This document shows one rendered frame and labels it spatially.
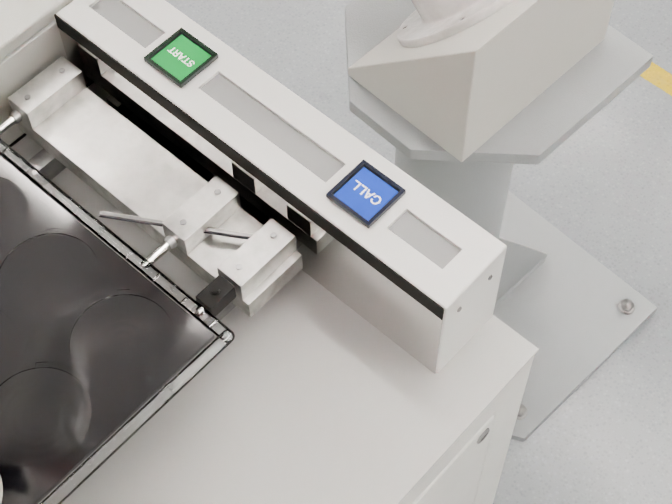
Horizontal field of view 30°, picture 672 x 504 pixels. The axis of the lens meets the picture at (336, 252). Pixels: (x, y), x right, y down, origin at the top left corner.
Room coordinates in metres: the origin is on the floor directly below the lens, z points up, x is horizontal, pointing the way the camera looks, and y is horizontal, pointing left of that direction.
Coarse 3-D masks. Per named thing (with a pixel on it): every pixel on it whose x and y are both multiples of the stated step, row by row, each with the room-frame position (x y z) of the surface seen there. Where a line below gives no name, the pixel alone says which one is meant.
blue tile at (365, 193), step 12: (360, 180) 0.70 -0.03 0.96; (372, 180) 0.70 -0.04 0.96; (336, 192) 0.69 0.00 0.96; (348, 192) 0.69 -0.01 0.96; (360, 192) 0.69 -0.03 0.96; (372, 192) 0.69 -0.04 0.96; (384, 192) 0.69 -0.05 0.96; (396, 192) 0.69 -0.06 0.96; (348, 204) 0.68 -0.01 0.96; (360, 204) 0.68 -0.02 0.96; (372, 204) 0.68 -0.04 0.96; (384, 204) 0.68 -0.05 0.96; (372, 216) 0.66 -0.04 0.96
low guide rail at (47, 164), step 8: (40, 152) 0.83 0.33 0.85; (32, 160) 0.82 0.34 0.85; (40, 160) 0.82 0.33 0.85; (48, 160) 0.82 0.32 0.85; (56, 160) 0.82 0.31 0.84; (40, 168) 0.81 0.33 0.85; (48, 168) 0.81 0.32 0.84; (56, 168) 0.82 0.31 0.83; (64, 168) 0.83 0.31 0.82; (48, 176) 0.81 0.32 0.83
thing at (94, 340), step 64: (0, 192) 0.74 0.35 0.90; (0, 256) 0.66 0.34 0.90; (64, 256) 0.66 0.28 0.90; (0, 320) 0.59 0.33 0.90; (64, 320) 0.59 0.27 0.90; (128, 320) 0.59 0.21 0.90; (192, 320) 0.58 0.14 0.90; (0, 384) 0.52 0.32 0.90; (64, 384) 0.52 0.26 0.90; (128, 384) 0.52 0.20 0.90; (0, 448) 0.45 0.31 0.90; (64, 448) 0.45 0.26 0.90
